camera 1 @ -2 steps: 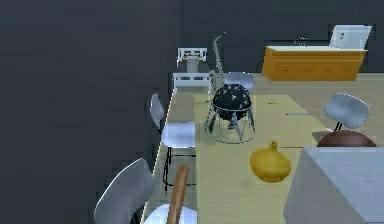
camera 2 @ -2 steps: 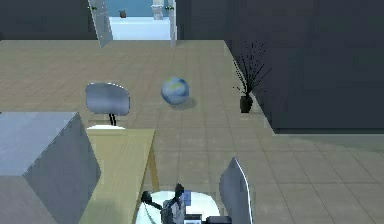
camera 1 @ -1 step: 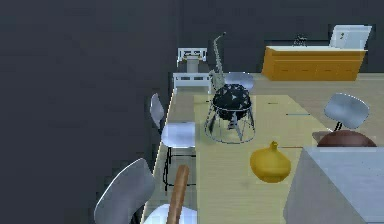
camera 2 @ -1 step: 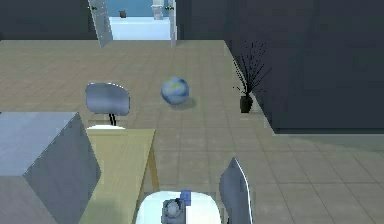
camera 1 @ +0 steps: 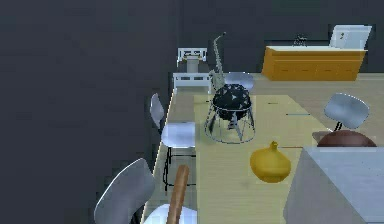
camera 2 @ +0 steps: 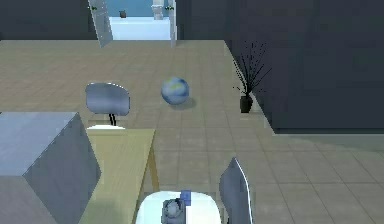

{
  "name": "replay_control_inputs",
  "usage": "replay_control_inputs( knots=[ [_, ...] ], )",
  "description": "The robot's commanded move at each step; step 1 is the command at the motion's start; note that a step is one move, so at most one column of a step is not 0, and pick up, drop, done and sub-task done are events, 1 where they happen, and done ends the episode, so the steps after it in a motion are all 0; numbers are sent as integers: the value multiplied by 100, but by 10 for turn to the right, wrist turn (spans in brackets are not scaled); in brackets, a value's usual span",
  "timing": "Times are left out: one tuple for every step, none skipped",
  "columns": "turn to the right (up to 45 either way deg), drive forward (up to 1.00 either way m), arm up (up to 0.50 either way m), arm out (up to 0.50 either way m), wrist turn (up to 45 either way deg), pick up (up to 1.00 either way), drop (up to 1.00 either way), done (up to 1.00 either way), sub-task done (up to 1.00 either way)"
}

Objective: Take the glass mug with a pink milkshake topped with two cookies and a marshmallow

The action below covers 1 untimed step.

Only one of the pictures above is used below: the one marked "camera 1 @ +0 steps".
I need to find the orange wooden sideboard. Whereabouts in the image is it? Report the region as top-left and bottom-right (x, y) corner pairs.
(261, 45), (368, 82)

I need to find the pale wooden dining table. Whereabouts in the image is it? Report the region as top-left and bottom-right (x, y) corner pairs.
(193, 94), (338, 224)

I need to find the white low shelf unit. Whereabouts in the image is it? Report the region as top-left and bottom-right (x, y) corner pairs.
(172, 72), (214, 94)

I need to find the grey shell chair brown seat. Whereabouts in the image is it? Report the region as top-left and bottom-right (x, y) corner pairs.
(316, 92), (378, 148)

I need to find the grey box block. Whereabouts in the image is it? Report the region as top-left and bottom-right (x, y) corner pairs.
(283, 146), (384, 224)

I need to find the grey saxophone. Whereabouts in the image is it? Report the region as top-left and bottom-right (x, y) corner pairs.
(208, 31), (228, 92)

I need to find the white framed picture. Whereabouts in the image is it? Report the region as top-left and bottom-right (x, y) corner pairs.
(328, 24), (373, 50)

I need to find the grey white shell chair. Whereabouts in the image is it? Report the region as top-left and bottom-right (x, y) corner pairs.
(149, 92), (198, 193)
(93, 157), (198, 224)
(223, 71), (255, 92)

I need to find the white small shelf frame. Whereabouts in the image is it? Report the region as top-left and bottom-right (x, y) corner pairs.
(176, 47), (208, 73)

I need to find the small black figurine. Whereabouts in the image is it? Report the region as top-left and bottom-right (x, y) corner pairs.
(293, 34), (308, 48)

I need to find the yellow round vase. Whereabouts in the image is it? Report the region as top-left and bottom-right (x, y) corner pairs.
(249, 140), (292, 184)

